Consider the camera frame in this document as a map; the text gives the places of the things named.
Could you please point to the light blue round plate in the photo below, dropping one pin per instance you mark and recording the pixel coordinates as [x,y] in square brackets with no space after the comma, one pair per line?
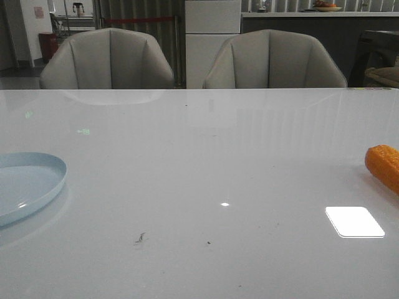
[29,181]

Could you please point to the orange toy corn cob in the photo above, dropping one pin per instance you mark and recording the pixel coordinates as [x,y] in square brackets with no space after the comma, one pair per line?
[382,162]

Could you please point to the right beige upholstered chair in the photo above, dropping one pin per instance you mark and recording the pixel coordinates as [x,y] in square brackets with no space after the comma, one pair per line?
[273,59]

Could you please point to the beige upholstered chair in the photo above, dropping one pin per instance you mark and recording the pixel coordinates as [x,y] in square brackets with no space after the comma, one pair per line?
[273,59]
[108,58]

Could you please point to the white cabinet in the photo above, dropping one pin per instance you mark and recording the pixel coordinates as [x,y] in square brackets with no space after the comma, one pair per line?
[207,25]

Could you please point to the left beige upholstered chair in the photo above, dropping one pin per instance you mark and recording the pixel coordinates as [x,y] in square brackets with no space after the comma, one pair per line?
[108,58]

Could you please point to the red barrier belt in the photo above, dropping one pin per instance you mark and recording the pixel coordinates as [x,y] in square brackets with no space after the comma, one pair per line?
[139,20]

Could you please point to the red trash bin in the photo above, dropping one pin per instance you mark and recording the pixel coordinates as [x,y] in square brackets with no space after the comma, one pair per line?
[48,44]

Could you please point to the grey counter with white top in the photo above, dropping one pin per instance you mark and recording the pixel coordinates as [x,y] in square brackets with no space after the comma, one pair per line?
[337,31]

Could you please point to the fruit bowl on counter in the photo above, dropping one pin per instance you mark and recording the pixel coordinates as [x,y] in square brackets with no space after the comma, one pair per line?
[324,6]

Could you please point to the metal barrier post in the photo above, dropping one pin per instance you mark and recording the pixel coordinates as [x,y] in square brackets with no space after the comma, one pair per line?
[179,80]

